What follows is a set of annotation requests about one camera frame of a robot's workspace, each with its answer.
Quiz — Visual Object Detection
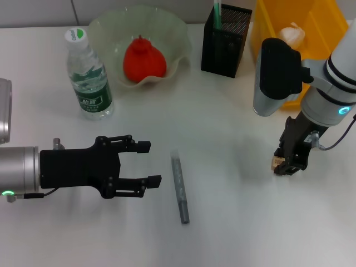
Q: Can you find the red pear-shaped fruit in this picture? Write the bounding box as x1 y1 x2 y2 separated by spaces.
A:
123 34 168 83

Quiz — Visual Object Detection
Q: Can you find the right gripper cable with plugs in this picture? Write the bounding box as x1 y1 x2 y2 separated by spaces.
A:
309 112 356 151

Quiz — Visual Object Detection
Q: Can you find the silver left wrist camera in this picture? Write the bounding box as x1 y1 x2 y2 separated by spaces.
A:
0 77 13 144

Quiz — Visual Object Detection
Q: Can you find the pale green glass fruit plate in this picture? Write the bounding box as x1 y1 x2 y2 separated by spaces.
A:
88 5 193 90

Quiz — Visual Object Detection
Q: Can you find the beige eraser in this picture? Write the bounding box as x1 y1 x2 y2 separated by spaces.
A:
271 155 283 171

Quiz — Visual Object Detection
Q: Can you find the black mesh pen holder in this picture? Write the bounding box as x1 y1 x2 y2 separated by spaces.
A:
200 4 253 80

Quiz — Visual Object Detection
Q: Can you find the grey metal bar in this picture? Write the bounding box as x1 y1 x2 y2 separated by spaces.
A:
171 151 191 225

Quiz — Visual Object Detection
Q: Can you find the clear water bottle green label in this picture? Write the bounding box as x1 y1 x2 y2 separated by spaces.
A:
65 27 115 121

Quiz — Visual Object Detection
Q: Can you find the left gripper cable with plugs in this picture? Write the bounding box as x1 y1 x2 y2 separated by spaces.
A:
5 138 64 204

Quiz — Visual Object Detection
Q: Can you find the mint green pen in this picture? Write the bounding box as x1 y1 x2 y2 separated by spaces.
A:
213 0 223 30

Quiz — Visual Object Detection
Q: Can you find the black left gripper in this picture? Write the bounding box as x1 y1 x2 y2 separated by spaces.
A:
39 135 162 200

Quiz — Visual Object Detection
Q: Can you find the gripper cable with plugs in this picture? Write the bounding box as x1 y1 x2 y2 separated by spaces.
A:
309 112 356 151
5 138 64 204

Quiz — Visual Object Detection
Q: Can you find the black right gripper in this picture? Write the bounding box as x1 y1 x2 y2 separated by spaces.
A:
273 112 330 177

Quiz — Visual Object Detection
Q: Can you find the yellow plastic bin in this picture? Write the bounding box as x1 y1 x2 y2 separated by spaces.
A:
251 0 350 112

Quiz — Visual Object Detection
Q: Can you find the white paper ball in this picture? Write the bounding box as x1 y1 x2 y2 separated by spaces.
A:
279 22 306 52

